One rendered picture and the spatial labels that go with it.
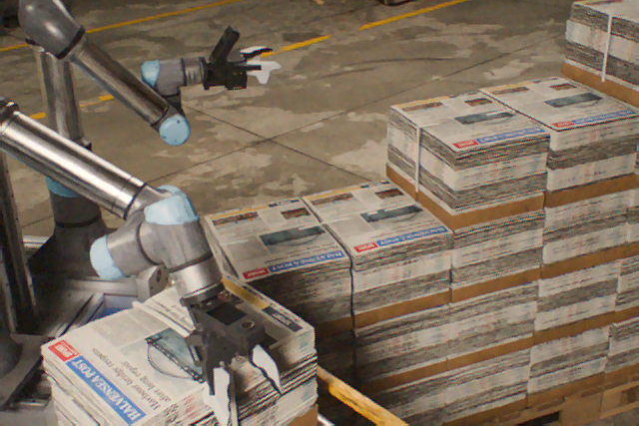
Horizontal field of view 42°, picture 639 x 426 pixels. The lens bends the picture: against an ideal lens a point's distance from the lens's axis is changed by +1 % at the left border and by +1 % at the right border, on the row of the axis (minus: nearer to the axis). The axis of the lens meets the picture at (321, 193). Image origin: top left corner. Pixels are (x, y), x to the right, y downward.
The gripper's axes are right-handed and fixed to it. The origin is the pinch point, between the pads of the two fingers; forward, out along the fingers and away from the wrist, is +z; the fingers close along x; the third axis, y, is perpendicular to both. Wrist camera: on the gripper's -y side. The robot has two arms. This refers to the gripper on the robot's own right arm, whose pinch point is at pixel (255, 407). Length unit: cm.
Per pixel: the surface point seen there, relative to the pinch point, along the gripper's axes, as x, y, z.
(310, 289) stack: -55, 54, -3
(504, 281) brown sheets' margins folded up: -109, 43, 18
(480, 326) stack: -102, 51, 28
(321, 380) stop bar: -27.7, 22.4, 8.8
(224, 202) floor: -158, 249, -29
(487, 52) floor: -464, 304, -61
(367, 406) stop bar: -28.5, 12.2, 14.6
